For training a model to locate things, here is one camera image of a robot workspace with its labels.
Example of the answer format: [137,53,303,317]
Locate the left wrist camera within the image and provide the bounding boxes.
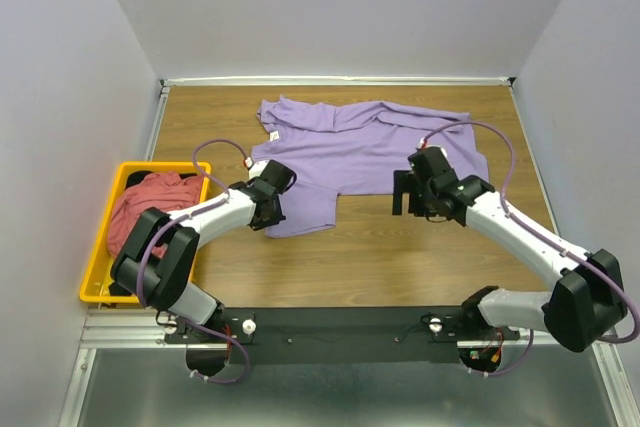
[248,160,269,180]

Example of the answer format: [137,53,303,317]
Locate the aluminium frame rail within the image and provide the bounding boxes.
[60,307,635,426]

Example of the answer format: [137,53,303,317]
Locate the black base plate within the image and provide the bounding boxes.
[165,306,520,381]

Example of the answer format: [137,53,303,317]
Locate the purple t shirt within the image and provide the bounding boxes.
[252,97,489,238]

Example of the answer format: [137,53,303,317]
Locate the yellow plastic bin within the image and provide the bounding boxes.
[79,162,211,305]

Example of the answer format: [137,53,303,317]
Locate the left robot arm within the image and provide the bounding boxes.
[110,160,297,331]

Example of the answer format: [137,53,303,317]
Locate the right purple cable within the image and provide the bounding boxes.
[417,120,640,379]

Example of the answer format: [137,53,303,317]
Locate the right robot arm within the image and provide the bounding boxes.
[392,146,628,352]

